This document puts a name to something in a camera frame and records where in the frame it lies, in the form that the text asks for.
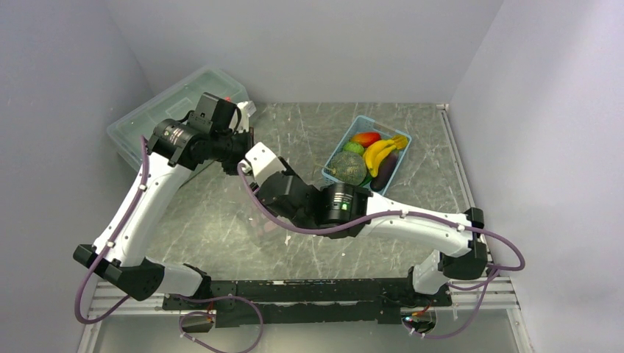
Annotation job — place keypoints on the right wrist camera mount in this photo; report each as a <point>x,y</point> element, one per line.
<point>261,162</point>

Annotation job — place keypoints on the clear green storage box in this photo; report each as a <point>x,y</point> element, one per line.
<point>174,102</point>

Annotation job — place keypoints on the red orange mango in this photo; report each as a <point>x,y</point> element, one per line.
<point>365,139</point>

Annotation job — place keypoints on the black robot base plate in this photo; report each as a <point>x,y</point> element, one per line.
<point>305,301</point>

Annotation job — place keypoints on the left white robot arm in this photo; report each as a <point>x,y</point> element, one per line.
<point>170,155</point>

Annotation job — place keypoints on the clear zip top bag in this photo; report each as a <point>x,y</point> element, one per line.
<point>262,231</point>

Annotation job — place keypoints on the dark purple eggplant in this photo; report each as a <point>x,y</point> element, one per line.
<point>385,173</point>

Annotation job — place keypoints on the yellow banana bunch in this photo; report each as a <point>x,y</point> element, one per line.
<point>380,150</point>

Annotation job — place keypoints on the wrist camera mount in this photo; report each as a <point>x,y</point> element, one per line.
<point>261,162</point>
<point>214,115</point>

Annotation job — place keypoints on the green netted melon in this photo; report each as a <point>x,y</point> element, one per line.
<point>348,167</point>

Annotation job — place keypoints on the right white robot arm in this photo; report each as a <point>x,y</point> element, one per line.
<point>346,211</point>

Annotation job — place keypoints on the small green lime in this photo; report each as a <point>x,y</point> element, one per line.
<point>354,147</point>

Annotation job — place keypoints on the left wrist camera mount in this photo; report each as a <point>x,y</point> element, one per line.
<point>214,115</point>

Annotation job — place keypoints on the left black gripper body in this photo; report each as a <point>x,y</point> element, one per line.
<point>230,148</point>

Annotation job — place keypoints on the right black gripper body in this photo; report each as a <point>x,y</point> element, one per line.
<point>302,222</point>

